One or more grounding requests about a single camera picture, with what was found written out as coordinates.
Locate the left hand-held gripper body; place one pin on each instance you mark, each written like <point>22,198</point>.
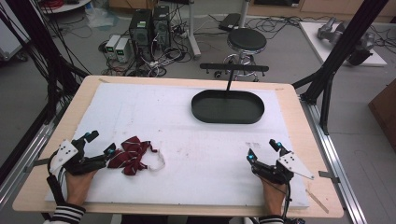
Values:
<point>73,161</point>

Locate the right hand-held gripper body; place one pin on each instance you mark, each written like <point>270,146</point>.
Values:
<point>274,172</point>

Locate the dark red striped bow tie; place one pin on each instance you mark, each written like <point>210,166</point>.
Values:
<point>132,154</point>

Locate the person's right hand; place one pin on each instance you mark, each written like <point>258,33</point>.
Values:
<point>274,199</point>

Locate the person's left hand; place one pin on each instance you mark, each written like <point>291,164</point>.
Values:
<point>77,188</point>

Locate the thin wooden stick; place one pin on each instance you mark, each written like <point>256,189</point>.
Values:
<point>317,201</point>

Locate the black tray with T-bar stand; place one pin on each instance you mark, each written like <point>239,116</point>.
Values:
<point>227,109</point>

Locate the white foam board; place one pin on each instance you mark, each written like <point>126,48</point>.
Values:
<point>193,149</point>

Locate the white power supply unit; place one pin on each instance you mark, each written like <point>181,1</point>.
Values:
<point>112,45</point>
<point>122,49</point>

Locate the person's dark trousers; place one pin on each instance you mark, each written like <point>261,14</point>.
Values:
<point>174,220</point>

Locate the computer tower units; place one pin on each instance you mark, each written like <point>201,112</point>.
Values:
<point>162,59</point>

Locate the black round stool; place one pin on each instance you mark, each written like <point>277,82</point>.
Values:
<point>247,39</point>

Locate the white floor board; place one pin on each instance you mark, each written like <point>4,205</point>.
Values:
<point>314,40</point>

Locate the brown wooden cabinet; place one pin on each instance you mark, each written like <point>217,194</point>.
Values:
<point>386,109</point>

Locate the black computer tower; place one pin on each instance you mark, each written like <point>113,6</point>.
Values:
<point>162,28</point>
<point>140,32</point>

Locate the white round table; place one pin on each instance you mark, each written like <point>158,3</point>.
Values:
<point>67,6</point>

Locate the black flat box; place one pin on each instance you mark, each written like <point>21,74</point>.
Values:
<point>229,21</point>

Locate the grey metal table leg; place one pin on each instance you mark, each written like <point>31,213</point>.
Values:
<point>192,34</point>

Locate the aluminium side rail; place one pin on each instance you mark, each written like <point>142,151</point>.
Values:
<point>336,161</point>
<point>21,168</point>

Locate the black metal frame post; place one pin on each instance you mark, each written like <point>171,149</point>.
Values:
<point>40,40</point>
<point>342,46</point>

